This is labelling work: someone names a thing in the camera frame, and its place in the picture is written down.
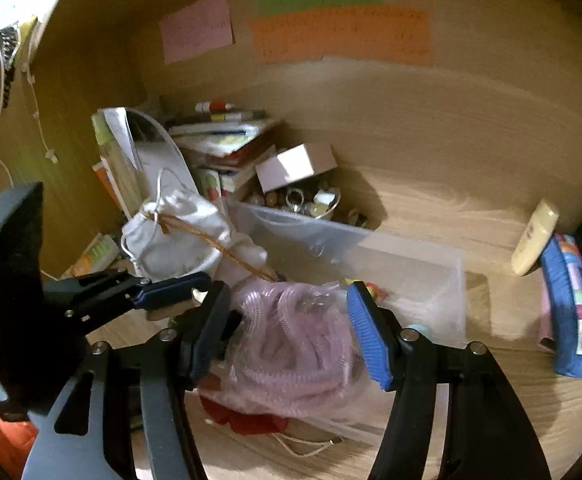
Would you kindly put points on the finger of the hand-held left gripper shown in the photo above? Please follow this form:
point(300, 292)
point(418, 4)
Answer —
point(171, 290)
point(116, 312)

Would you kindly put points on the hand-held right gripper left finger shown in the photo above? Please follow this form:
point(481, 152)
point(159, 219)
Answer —
point(206, 335)

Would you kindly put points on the white orange glue tube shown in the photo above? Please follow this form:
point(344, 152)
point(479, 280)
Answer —
point(216, 106)

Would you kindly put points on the orange sticky note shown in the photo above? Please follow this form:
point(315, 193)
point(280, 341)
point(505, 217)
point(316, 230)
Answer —
point(341, 35)

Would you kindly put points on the stack of books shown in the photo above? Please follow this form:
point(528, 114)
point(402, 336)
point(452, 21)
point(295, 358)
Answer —
point(226, 150)

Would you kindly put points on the small white box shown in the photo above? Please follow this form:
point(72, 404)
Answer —
point(296, 165)

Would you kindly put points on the red packet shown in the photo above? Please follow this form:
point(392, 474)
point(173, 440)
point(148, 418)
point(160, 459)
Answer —
point(246, 420)

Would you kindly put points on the clear plastic storage bin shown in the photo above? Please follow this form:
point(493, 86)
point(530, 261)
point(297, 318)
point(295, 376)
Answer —
point(411, 275)

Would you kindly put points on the cream tube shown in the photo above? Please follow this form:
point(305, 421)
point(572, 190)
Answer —
point(536, 240)

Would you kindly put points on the blue pencil case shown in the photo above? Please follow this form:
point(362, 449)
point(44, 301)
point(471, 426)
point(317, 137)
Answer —
point(571, 310)

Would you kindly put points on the green orange tube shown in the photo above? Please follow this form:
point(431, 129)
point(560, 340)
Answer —
point(96, 255)

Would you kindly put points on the red cloth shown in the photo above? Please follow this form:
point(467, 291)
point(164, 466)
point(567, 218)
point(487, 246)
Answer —
point(6, 450)

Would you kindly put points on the clear tray of trinkets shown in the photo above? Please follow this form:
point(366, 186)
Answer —
point(301, 205)

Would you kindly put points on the pink sticky note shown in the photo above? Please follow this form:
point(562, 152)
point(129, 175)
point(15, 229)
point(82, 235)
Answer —
point(196, 25)

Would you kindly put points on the wooden desktop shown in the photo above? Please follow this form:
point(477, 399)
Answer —
point(471, 410)

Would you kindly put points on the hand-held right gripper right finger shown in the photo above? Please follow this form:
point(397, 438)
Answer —
point(366, 335)

